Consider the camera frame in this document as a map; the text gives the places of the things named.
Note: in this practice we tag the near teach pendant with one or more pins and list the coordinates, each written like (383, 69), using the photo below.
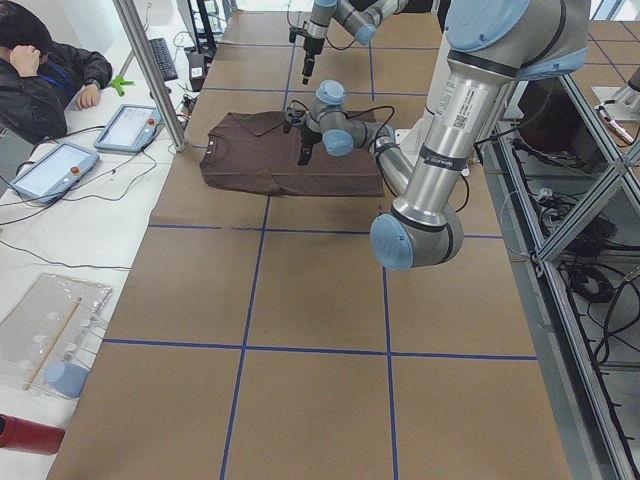
(55, 173)

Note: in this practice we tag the clear plastic bag sheet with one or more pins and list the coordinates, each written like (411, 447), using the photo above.
(29, 326)

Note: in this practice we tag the black keyboard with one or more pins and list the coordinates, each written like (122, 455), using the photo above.
(163, 58)

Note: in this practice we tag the seated person in black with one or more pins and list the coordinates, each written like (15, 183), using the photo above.
(40, 77)

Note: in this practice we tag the dark brown t-shirt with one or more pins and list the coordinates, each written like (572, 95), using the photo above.
(251, 153)

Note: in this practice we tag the red cylinder bottle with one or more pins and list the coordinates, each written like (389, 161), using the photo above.
(18, 434)

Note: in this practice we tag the aluminium frame rack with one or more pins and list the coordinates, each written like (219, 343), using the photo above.
(568, 203)

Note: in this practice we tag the green plastic tool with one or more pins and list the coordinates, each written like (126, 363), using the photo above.
(119, 83)

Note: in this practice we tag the light blue cup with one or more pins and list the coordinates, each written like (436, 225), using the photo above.
(66, 378)

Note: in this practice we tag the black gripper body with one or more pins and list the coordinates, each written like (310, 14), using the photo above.
(306, 135)
(311, 47)

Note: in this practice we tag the wooden stick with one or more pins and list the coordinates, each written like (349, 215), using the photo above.
(52, 343)

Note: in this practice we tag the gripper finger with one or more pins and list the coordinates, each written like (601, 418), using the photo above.
(305, 72)
(311, 63)
(300, 156)
(305, 156)

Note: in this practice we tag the teach pendant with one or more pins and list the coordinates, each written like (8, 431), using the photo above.
(55, 173)
(130, 130)

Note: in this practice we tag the aluminium frame post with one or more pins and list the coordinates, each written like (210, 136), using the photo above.
(137, 38)

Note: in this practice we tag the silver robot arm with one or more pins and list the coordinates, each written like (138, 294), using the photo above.
(361, 19)
(488, 44)

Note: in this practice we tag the far teach pendant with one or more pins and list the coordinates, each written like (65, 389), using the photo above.
(130, 130)

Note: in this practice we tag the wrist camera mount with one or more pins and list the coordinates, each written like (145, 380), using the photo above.
(295, 32)
(293, 118)

